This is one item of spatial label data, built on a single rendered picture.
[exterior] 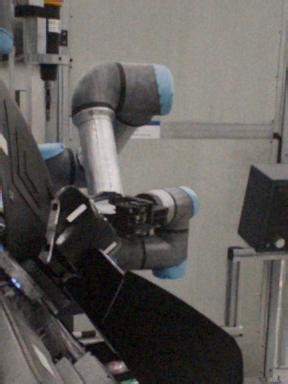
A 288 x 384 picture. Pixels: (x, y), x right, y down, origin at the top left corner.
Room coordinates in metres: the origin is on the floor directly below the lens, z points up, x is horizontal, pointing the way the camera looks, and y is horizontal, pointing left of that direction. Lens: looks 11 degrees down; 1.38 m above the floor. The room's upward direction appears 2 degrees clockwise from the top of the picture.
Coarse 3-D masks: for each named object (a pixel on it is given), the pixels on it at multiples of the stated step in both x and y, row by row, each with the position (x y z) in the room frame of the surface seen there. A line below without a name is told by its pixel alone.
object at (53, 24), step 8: (56, 8) 0.99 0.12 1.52; (56, 16) 0.99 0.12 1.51; (48, 24) 0.99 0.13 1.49; (56, 24) 0.99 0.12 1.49; (48, 32) 0.99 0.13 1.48; (56, 32) 0.99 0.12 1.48; (48, 40) 0.99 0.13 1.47; (56, 40) 1.00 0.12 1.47; (48, 48) 0.99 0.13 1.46; (56, 48) 1.00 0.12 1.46; (40, 64) 1.00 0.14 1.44; (48, 64) 0.99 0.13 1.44; (56, 64) 1.00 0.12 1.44; (40, 72) 1.00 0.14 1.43; (48, 72) 0.99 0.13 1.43; (48, 80) 1.00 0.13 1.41
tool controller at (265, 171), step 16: (256, 176) 1.53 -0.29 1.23; (272, 176) 1.48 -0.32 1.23; (256, 192) 1.52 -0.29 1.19; (272, 192) 1.47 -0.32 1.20; (256, 208) 1.52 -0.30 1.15; (272, 208) 1.48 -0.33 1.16; (240, 224) 1.59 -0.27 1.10; (256, 224) 1.51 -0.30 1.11; (272, 224) 1.49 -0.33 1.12; (256, 240) 1.51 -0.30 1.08; (272, 240) 1.51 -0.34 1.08
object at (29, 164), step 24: (0, 96) 0.67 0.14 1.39; (0, 120) 0.64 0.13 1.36; (24, 120) 0.75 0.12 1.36; (24, 144) 0.71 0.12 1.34; (0, 168) 0.59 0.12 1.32; (24, 168) 0.69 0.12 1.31; (24, 192) 0.68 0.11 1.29; (48, 192) 0.80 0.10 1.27; (24, 216) 0.68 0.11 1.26; (48, 216) 0.80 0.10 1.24; (24, 240) 0.68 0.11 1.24
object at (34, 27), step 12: (24, 0) 0.96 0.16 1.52; (36, 0) 0.97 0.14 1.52; (24, 12) 0.97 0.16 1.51; (36, 12) 0.96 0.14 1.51; (48, 12) 0.98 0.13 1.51; (24, 24) 0.98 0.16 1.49; (36, 24) 0.97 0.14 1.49; (24, 36) 0.98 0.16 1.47; (36, 36) 0.97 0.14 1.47; (24, 48) 0.98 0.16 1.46; (36, 48) 0.97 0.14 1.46; (36, 60) 0.97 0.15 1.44; (48, 60) 0.97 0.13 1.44; (60, 60) 0.98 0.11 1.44; (72, 60) 1.00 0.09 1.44
